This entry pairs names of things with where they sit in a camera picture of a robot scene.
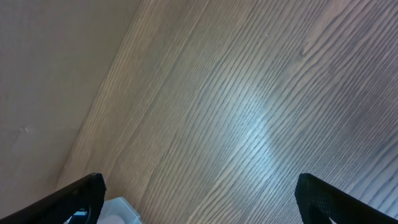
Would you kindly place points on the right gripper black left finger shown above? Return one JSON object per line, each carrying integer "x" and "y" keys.
{"x": 79, "y": 202}

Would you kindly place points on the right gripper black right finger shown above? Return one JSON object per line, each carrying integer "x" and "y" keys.
{"x": 321, "y": 203}

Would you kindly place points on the clear plastic storage container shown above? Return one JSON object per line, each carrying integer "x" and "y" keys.
{"x": 114, "y": 211}

